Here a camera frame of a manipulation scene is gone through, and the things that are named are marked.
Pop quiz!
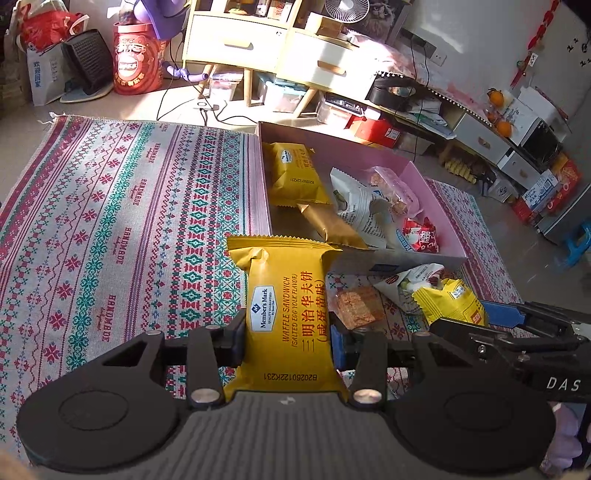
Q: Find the white nut snack packet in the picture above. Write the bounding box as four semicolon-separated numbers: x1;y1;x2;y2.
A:
329;168;394;251

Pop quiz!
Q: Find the red plastic bag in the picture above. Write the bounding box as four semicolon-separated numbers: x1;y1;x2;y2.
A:
20;10;89;50

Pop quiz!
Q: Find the white wooden shelf cabinet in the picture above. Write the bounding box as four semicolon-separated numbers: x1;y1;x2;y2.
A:
181;0;296;109

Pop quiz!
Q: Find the pink and silver cardboard box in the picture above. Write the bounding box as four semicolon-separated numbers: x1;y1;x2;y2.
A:
257;121;469;277

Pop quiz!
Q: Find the low white drawer cabinet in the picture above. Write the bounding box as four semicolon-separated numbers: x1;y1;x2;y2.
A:
416;83;546;186

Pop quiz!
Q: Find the red and orange carton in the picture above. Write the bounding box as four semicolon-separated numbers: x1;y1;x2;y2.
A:
512;154;583;223

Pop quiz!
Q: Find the white desk fan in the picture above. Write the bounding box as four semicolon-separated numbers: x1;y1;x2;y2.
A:
323;0;371;22

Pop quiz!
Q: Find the clear storage bin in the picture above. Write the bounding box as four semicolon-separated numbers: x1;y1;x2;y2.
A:
209;76;244;101
264;80;308;112
318;93;366;126

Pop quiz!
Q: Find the white pecan print packet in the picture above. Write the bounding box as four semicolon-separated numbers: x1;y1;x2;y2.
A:
372;263;445;315

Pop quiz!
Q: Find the wall power strip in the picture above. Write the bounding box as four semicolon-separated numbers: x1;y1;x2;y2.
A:
401;28;438;55

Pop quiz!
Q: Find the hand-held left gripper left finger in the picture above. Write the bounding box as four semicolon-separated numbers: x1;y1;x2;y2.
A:
99;308;247;409

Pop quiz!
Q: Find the white paper bag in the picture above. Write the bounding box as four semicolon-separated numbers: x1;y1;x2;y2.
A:
25;43;66;107

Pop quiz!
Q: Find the framed cat picture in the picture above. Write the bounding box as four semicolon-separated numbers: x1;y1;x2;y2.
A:
364;0;410;43

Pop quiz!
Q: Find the purple plush toy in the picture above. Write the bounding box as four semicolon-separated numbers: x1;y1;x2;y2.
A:
133;0;209;85

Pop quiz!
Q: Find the yellow waffle snack packet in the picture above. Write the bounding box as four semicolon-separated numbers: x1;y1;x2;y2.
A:
225;234;350;403
297;202;371;251
262;141;334;207

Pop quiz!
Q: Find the black mesh basket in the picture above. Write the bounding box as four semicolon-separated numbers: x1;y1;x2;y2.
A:
61;28;115;96

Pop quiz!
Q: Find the red hanging decoration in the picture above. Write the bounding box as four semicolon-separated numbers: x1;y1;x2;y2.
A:
509;0;563;89

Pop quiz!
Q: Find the small cardboard box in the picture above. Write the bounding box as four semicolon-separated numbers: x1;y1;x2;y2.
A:
305;12;345;39

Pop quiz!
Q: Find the lemon yellow shiny snack packet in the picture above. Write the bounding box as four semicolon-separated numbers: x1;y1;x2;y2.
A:
411;278;490;329

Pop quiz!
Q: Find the blue plastic stool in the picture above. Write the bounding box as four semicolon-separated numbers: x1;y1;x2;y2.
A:
560;225;591;269

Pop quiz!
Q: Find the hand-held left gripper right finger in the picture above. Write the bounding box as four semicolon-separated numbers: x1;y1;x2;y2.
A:
330;319;481;409

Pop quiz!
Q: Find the patterned woven cloth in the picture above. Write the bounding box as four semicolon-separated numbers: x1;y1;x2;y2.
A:
0;114;525;463

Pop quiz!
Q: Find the pink cloth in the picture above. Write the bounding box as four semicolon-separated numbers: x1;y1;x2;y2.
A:
351;34;455;100

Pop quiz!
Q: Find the person's right hand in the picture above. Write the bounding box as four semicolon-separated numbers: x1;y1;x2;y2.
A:
540;401;591;476

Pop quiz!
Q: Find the clear packet orange pastry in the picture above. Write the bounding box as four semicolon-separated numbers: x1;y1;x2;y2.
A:
368;165;424;219

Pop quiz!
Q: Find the small red snack packet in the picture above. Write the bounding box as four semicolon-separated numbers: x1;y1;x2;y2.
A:
400;217;441;254

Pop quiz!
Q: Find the red cartoon face bucket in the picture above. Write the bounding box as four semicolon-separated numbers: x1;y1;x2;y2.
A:
113;21;168;96

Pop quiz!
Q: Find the black round appliance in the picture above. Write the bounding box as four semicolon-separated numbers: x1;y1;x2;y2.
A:
366;76;419;110

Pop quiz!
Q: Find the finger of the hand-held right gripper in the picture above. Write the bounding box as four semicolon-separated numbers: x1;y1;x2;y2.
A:
479;299;591;330
428;318;578;358

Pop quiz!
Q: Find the white microwave oven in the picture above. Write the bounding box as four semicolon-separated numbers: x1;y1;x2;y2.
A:
518;117;563;163

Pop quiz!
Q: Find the clear packet brown pastry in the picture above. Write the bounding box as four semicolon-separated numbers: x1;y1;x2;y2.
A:
332;285;387;332

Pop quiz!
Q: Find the clear packet with blue label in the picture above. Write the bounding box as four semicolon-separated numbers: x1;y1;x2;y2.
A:
372;198;417;253

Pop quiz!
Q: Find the red box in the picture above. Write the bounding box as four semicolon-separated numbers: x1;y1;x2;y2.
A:
352;117;403;149

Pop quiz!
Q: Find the white wooden drawer cabinet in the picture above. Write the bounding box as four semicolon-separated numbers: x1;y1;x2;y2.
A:
277;28;370;117

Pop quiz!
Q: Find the yellow pack under cabinet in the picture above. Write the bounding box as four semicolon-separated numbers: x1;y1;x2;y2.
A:
444;156;477;184

